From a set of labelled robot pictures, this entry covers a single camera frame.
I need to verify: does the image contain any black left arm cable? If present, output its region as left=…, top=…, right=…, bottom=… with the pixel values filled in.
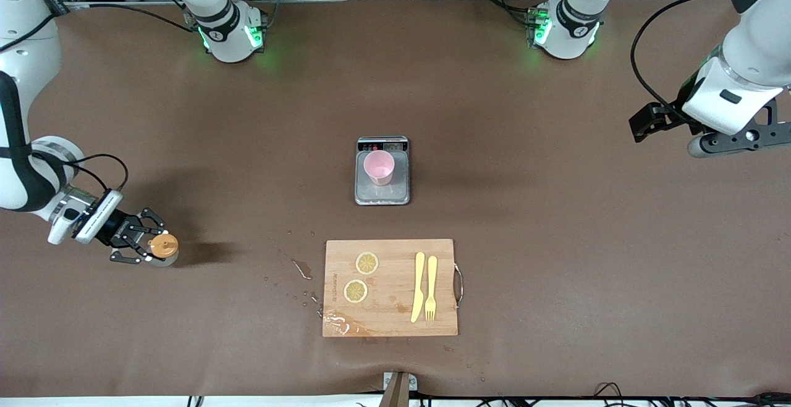
left=630, top=0, right=730, bottom=114

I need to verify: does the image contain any silver digital kitchen scale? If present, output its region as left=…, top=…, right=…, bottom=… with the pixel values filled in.
left=354, top=136, right=411, bottom=206

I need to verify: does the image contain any wooden cutting board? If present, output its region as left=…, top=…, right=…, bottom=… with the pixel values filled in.
left=322, top=238, right=463, bottom=338

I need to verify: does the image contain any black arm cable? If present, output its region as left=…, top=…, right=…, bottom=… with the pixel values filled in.
left=630, top=0, right=730, bottom=114
left=0, top=0, right=198, bottom=195

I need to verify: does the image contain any brown table cover mat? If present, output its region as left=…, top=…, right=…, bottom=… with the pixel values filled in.
left=0, top=0, right=791, bottom=398

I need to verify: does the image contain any yellow plastic fork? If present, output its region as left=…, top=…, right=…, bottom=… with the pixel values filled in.
left=425, top=255, right=438, bottom=322

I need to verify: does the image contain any translucent sauce bottle orange cap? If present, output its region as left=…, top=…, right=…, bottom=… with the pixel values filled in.
left=147, top=233, right=181, bottom=267

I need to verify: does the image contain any yellow plastic knife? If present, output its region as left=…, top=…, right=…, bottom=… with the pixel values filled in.
left=410, top=251, right=426, bottom=324

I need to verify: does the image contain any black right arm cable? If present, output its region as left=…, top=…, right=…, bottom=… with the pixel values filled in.
left=0, top=0, right=198, bottom=195

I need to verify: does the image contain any black floor cable bundle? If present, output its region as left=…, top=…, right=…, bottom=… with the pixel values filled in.
left=593, top=382, right=791, bottom=407

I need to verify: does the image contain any pink plastic cup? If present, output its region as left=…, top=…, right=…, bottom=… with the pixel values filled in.
left=363, top=151, right=396, bottom=187

